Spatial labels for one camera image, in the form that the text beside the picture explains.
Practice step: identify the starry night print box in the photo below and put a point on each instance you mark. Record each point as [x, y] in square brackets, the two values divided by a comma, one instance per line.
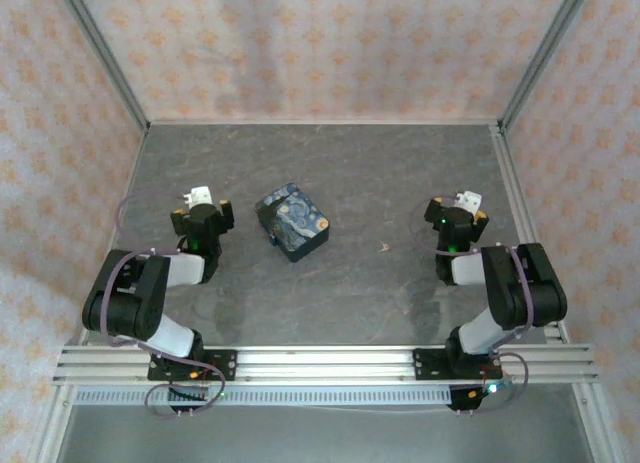
[295, 220]

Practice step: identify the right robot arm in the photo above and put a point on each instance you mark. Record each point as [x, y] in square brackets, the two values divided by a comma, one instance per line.
[520, 293]

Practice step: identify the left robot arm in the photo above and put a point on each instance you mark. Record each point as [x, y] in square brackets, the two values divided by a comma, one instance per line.
[150, 303]

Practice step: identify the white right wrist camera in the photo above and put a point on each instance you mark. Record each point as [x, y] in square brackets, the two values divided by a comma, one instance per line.
[470, 200]

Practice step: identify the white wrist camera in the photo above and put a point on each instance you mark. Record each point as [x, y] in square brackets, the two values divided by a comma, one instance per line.
[470, 200]
[199, 194]

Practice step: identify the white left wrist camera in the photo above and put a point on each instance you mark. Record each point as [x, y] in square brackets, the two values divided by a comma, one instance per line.
[199, 194]

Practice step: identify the aluminium side table rail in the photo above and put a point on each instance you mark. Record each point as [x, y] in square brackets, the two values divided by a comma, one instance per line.
[515, 193]

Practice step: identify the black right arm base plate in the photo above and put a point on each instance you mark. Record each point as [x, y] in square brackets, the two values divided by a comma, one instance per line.
[425, 365]

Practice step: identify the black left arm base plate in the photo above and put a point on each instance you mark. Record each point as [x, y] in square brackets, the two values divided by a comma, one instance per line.
[225, 365]

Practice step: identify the aluminium frame post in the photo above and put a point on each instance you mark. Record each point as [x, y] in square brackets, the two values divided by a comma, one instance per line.
[105, 58]
[545, 58]

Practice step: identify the wide aluminium mounting rail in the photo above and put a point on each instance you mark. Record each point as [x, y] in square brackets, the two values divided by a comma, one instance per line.
[325, 363]

